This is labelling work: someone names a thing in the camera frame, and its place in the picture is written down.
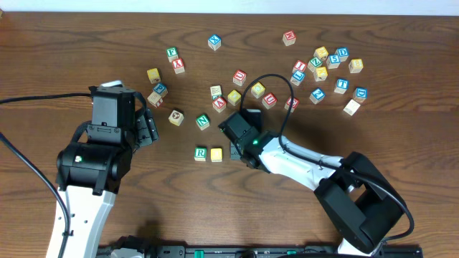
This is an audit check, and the yellow J block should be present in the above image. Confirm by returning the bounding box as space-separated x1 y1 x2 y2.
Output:
227 90 242 106

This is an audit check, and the yellow O block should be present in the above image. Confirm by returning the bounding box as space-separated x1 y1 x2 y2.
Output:
210 148 223 162

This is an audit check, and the green R block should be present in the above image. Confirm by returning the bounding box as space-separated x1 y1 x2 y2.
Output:
194 147 207 161

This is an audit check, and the blue T block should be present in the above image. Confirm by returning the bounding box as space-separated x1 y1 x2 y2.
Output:
334 78 349 94

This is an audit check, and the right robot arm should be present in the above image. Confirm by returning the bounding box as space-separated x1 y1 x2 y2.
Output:
219 110 407 256

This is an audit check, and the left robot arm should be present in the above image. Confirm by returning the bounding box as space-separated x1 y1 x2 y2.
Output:
47 80 158 257

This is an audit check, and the red A block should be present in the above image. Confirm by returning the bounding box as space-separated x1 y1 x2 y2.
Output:
212 97 227 113

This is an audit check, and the green N block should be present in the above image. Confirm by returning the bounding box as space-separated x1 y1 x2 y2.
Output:
196 114 210 130

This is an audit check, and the red U block lower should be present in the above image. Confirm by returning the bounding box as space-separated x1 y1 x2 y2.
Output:
262 92 278 110

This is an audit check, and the red u block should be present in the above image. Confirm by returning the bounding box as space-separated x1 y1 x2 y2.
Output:
232 70 247 86
262 92 278 110

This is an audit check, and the yellow C block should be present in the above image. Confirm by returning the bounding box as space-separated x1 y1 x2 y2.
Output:
250 82 265 99

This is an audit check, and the plain wood block green side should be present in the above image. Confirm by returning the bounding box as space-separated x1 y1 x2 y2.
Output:
210 85 222 100

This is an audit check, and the plain wood block red side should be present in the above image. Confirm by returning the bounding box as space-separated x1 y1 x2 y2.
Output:
147 92 163 108

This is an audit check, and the red U block upper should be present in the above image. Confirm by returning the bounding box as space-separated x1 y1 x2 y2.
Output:
232 70 247 86

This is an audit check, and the blue P block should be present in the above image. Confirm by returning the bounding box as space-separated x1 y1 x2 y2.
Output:
153 82 168 97

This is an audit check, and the yellow block far left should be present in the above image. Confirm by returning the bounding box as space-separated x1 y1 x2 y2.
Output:
146 68 161 84

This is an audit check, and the plain block face picture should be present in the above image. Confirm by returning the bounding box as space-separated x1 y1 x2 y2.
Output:
169 110 184 126

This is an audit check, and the red E block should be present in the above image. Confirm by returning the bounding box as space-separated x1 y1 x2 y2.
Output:
284 97 299 113

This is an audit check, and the blue L block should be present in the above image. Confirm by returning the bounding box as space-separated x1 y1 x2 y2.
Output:
290 70 306 86

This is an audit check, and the blue 2 block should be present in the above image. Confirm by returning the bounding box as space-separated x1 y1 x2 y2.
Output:
310 87 326 105

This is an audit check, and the red Y block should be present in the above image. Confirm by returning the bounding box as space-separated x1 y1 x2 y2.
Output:
172 58 185 74

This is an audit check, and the red I block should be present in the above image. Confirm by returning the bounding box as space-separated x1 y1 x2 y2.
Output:
292 60 307 73

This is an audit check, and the green F block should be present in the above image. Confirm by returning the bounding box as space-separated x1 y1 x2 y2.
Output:
166 47 179 62

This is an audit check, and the blue X block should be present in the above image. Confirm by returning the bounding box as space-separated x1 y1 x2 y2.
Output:
208 34 222 51

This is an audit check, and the yellow block middle right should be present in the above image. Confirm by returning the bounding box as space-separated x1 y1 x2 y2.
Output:
313 67 328 82

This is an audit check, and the green Z block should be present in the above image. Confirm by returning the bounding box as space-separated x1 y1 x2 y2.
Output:
307 57 323 72

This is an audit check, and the red H block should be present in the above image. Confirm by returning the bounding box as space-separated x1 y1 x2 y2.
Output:
283 30 297 46

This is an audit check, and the yellow block upper right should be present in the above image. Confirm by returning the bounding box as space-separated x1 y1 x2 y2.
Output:
313 47 328 61

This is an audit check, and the plain wood block right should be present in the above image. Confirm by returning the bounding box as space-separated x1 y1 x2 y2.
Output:
344 99 361 116

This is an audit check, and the blue 5 block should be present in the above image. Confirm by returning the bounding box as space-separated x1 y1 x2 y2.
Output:
326 54 341 69

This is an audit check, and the blue D block lower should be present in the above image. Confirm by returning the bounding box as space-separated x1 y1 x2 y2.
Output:
353 87 368 103

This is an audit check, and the blue d block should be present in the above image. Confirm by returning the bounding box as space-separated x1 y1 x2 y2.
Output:
335 47 349 62
353 87 368 103

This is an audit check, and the blue D block upper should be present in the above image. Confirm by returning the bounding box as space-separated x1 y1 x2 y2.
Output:
335 47 349 62

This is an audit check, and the yellow 8 block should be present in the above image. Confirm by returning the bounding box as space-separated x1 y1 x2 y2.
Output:
349 59 364 74

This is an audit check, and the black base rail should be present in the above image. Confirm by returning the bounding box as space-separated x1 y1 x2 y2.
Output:
95 236 423 258

